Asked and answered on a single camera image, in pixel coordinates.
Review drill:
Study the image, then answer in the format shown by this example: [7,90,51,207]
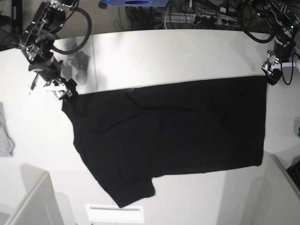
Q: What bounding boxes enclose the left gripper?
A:
[262,50,281,85]

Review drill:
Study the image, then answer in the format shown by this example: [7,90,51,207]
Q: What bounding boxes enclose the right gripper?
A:
[29,57,78,101]

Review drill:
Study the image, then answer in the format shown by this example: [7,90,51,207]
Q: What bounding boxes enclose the black T-shirt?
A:
[62,76,267,208]

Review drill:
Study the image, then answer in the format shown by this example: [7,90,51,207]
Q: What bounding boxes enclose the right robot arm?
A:
[19,0,92,100]

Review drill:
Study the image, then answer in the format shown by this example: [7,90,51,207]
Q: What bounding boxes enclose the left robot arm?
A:
[238,0,300,85]

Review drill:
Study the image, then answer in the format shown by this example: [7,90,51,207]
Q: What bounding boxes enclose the green white object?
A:
[293,117,300,138]

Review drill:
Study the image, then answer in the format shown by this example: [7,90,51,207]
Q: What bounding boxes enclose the grey cloth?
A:
[0,103,15,157]

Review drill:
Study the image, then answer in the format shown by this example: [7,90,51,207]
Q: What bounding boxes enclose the blue box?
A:
[107,0,169,7]

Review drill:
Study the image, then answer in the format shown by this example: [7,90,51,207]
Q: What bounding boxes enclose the black keyboard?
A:
[287,164,300,185]

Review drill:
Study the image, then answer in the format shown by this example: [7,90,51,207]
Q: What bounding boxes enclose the left white partition panel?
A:
[4,171,64,225]

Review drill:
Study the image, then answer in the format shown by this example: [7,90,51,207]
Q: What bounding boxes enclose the white partition panel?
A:
[4,171,64,225]
[240,155,300,225]

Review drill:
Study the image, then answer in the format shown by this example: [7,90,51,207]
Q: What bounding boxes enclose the right white partition panel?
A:
[240,155,300,225]

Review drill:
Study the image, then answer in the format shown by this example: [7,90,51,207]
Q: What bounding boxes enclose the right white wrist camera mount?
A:
[29,74,72,100]

